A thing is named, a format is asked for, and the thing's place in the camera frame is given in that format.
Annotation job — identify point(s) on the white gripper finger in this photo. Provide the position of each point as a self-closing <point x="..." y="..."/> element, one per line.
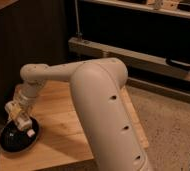
<point x="12" y="109"/>
<point x="27" y="114"/>

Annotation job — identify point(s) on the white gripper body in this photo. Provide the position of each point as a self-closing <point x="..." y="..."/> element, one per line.
<point x="24" y="102"/>

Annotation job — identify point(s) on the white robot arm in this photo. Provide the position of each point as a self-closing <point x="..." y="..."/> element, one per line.
<point x="95" y="87"/>

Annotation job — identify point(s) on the black handle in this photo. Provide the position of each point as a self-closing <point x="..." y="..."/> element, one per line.
<point x="177" y="64"/>

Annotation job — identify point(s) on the upper wooden shelf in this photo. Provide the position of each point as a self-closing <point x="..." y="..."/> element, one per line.
<point x="166" y="7"/>

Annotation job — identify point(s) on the metal vertical pole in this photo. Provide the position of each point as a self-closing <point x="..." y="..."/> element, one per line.
<point x="78" y="32"/>

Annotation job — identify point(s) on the wooden table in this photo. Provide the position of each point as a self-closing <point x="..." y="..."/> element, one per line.
<point x="61" y="140"/>

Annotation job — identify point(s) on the wooden beam rail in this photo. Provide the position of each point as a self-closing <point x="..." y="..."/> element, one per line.
<point x="135" y="59"/>

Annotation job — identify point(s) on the small white bottle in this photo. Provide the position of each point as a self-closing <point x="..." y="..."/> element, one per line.
<point x="24" y="123"/>

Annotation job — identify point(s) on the black ceramic bowl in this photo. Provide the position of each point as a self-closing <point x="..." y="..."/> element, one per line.
<point x="13" y="140"/>

